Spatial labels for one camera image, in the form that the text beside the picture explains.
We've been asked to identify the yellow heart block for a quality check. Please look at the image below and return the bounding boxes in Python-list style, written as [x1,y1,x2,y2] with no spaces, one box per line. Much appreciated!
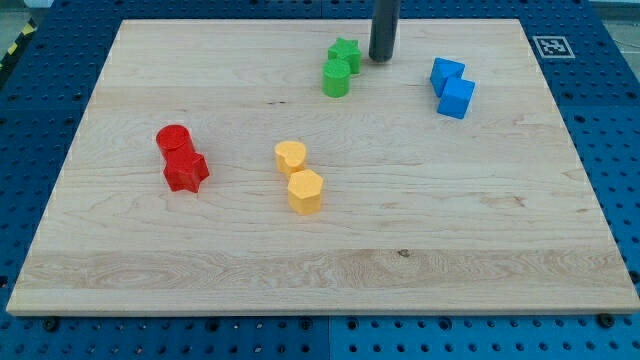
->
[274,141,307,178]

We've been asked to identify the yellow hexagon block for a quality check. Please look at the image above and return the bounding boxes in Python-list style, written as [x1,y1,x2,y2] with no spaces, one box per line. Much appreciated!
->
[287,169,324,215]

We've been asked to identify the light wooden board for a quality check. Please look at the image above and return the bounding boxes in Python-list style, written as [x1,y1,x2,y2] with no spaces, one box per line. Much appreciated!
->
[7,19,639,316]

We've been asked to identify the green cylinder block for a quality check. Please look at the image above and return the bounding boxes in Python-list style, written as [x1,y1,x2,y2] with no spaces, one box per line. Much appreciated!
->
[322,59,351,98]

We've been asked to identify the green star block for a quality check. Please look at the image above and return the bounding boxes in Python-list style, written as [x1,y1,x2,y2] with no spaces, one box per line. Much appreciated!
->
[327,37,362,75]

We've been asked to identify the red star block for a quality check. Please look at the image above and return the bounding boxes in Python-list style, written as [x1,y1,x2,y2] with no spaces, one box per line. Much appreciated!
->
[163,150,210,193]

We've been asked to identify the red cylinder block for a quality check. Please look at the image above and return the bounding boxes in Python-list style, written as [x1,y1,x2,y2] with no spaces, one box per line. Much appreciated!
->
[156,124,195,160]

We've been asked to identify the blue cube block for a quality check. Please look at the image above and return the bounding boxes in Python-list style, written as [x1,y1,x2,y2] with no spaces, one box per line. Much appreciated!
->
[437,77,476,119]

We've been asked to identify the blue triangle block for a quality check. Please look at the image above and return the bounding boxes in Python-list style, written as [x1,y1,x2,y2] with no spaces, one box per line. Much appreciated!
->
[429,57,466,97]

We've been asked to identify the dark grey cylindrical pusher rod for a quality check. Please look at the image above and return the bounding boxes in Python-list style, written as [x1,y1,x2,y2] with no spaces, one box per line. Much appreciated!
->
[368,0,401,63]

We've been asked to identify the white fiducial marker tag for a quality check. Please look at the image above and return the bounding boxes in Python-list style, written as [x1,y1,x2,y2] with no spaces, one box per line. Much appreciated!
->
[533,35,575,59]

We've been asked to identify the black bolt front left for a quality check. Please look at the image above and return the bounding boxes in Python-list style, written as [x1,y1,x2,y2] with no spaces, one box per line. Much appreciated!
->
[42,317,60,333]

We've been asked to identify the black bolt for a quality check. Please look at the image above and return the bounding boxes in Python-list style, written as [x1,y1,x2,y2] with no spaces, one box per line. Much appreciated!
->
[596,313,616,329]
[42,317,60,333]

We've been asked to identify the black bolt front right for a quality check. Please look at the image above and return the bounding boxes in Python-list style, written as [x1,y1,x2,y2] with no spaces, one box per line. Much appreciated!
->
[596,313,616,329]

